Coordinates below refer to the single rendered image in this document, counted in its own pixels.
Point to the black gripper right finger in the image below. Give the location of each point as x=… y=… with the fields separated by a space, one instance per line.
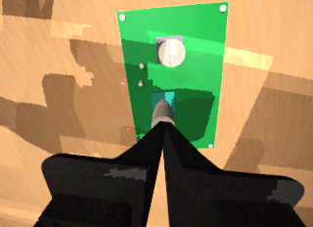
x=193 y=181

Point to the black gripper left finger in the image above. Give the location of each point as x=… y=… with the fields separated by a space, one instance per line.
x=130 y=177

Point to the green circuit board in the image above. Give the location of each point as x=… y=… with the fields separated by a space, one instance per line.
x=173 y=58

